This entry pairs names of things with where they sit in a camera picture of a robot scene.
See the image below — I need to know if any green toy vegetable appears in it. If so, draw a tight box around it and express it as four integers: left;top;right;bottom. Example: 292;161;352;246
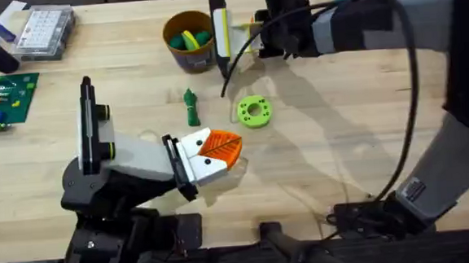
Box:
182;87;203;128

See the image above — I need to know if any black right wrist plate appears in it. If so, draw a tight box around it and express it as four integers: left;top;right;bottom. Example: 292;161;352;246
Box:
208;0;233;80

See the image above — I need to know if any black wrist plate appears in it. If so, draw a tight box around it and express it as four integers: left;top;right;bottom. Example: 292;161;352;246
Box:
208;0;233;80
74;76;103;176

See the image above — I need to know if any brown tub with toys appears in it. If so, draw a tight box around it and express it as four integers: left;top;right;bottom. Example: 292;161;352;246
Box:
160;9;219;77

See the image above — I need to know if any black left wrist plate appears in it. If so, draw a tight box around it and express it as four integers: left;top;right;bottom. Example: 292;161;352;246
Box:
74;76;103;176

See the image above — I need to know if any green disc with holes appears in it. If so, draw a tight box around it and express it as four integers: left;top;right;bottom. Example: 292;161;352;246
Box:
235;94;275;130

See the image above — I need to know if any black padded tube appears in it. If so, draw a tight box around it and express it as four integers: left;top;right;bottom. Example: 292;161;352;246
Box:
258;217;349;263

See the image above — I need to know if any green board with blocks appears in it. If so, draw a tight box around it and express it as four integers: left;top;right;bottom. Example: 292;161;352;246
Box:
0;72;43;133

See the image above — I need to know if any clear plastic parts box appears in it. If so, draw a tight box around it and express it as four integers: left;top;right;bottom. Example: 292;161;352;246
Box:
8;2;79;64

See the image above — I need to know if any white box with blue strip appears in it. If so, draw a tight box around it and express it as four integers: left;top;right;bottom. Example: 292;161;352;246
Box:
0;0;31;45

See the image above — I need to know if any black cylinder with yellow ring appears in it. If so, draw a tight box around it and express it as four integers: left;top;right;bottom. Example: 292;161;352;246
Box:
99;141;117;162
96;103;112;122

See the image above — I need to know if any black cable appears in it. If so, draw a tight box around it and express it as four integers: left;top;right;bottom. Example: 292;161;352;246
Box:
213;0;428;230

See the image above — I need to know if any black rail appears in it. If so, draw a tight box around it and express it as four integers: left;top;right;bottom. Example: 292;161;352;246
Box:
62;229;469;263

